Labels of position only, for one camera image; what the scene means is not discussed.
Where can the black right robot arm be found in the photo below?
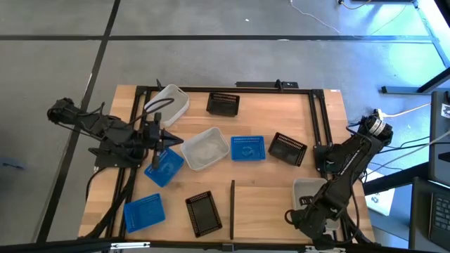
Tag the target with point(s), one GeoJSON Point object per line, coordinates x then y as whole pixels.
{"type": "Point", "coordinates": [346, 158]}

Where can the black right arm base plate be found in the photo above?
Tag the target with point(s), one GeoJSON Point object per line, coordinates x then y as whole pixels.
{"type": "Point", "coordinates": [319, 154]}

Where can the grey computer case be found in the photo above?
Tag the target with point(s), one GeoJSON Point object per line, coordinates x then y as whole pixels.
{"type": "Point", "coordinates": [437, 158]}

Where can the black bracket bar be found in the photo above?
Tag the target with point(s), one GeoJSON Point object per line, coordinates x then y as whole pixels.
{"type": "Point", "coordinates": [260, 84]}

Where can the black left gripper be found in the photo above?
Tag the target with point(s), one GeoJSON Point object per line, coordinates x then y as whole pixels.
{"type": "Point", "coordinates": [151, 135]}

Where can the white box with logo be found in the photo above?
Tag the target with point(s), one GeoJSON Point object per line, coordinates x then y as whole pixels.
{"type": "Point", "coordinates": [381, 202]}

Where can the white power plug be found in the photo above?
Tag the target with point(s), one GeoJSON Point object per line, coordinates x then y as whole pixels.
{"type": "Point", "coordinates": [379, 114]}

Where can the black slotted plastic basket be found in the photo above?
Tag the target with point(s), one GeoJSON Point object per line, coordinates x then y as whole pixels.
{"type": "Point", "coordinates": [222, 105]}
{"type": "Point", "coordinates": [204, 214]}
{"type": "Point", "coordinates": [286, 151]}

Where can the black aluminium rig frame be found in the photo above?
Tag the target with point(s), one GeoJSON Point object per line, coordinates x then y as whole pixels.
{"type": "Point", "coordinates": [246, 90]}

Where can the black side desk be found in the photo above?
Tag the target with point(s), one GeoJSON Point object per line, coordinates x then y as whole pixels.
{"type": "Point", "coordinates": [420, 211]}

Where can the silver metal bracket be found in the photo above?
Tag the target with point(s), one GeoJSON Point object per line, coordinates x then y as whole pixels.
{"type": "Point", "coordinates": [341, 249]}
{"type": "Point", "coordinates": [130, 245]}

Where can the black keyboard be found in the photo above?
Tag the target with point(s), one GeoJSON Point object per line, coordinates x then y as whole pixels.
{"type": "Point", "coordinates": [441, 218]}

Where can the small black camera mount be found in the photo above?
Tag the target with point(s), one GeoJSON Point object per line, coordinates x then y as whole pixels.
{"type": "Point", "coordinates": [228, 247]}

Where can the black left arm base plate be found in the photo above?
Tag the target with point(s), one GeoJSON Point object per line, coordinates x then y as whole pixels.
{"type": "Point", "coordinates": [105, 161]}

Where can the blue slotted plastic basket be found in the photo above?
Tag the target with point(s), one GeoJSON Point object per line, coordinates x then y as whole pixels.
{"type": "Point", "coordinates": [247, 149]}
{"type": "Point", "coordinates": [144, 213]}
{"type": "Point", "coordinates": [167, 172]}

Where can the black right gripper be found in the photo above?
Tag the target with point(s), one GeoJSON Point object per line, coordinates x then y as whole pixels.
{"type": "Point", "coordinates": [313, 221]}

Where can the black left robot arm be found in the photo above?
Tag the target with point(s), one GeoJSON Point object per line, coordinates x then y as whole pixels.
{"type": "Point", "coordinates": [105, 128]}

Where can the black desk foot bar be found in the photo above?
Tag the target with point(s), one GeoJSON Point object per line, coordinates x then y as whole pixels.
{"type": "Point", "coordinates": [400, 90]}

